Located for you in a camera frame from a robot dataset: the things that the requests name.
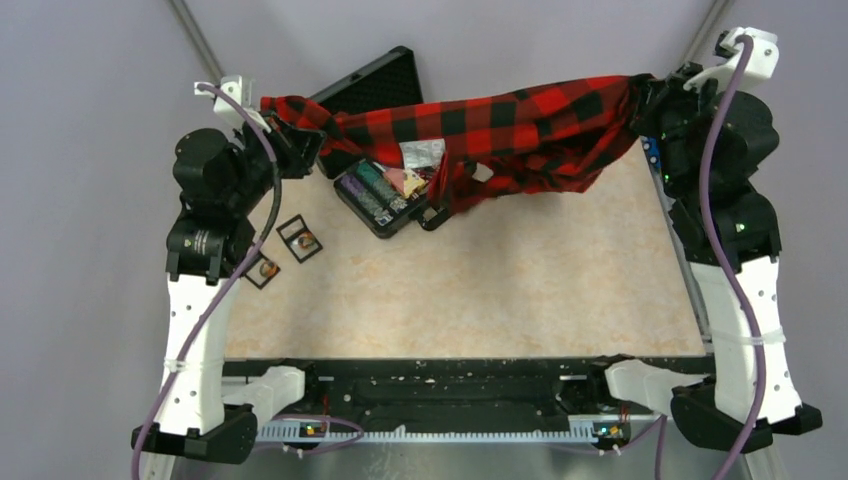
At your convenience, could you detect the pink yellow card packet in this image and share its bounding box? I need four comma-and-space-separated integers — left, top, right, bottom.
383, 168, 428, 199

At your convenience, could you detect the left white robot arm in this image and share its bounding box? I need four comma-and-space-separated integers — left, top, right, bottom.
131, 115, 326, 464

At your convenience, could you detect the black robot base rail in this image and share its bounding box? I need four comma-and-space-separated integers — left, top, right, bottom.
259, 356, 712, 444

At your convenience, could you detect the red black plaid shirt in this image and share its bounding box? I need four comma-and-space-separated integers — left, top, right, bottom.
260, 74, 653, 213

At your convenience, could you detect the black open chip case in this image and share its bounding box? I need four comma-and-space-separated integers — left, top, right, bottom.
311, 46, 450, 239

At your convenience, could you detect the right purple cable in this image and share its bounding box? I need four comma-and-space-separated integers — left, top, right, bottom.
652, 34, 770, 480

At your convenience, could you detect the black square brooch box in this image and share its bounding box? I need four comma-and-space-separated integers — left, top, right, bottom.
276, 214, 323, 264

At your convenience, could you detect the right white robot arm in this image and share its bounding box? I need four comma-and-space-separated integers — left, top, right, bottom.
586, 65, 823, 454

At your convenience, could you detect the purple cable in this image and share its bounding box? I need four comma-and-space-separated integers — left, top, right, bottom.
129, 82, 366, 480
652, 34, 770, 480

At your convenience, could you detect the blue toy car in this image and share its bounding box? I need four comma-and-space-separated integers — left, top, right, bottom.
642, 137, 662, 172

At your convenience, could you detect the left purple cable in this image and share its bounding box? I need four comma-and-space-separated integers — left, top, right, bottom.
129, 82, 366, 480

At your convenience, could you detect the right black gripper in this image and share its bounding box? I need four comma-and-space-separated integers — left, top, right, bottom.
628, 61, 734, 198

